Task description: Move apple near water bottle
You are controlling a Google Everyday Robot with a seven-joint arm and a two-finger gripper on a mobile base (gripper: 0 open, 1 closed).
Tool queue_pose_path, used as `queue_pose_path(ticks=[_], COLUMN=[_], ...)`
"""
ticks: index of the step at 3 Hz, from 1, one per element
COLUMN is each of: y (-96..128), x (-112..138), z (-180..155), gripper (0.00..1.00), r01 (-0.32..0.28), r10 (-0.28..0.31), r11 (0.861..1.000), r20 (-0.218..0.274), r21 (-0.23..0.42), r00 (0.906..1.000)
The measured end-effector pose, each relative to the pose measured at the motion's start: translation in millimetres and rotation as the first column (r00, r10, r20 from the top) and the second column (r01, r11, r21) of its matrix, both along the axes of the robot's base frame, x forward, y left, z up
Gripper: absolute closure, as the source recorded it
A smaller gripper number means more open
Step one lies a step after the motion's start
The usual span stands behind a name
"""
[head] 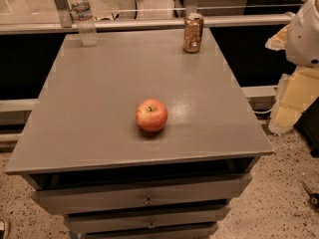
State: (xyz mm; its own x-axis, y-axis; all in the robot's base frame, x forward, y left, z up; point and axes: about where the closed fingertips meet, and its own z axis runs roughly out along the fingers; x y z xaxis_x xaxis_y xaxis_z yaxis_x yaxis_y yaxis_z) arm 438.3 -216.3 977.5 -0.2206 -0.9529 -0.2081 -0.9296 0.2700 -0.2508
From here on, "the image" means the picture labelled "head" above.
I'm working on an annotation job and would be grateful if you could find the grey drawer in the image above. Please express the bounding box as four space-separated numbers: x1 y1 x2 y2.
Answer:
32 173 252 214
81 222 217 239
65 204 230 233

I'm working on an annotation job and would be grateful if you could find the bottom grey drawer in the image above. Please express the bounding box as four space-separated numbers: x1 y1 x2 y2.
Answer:
81 222 217 239

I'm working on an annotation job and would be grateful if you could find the middle grey drawer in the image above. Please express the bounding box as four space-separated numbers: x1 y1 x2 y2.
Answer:
65 204 230 233

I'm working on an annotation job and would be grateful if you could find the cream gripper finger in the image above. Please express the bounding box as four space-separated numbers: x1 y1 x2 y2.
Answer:
265 26 288 51
268 66 319 134

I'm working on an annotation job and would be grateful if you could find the grey drawer cabinet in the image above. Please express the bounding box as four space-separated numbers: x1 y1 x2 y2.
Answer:
6 30 272 239

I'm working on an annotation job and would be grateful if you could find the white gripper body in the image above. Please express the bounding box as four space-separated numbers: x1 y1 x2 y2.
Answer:
285 0 319 68

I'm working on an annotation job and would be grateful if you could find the gold soda can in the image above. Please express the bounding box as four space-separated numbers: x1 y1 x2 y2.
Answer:
183 13 203 53

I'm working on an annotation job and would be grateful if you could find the black tool on floor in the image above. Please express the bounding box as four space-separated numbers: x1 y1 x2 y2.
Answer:
302 182 319 208

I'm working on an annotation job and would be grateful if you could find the top grey drawer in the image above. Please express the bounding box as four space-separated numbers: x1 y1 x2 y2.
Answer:
32 173 252 214

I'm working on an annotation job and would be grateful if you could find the clear plastic water bottle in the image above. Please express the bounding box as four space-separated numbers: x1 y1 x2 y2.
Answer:
70 0 98 47

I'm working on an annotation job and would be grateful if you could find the shoe at floor corner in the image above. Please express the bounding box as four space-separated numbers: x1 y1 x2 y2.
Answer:
0 219 10 239

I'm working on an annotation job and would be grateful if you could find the red yellow apple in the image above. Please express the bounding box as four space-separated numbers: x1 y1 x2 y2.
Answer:
136 99 168 132

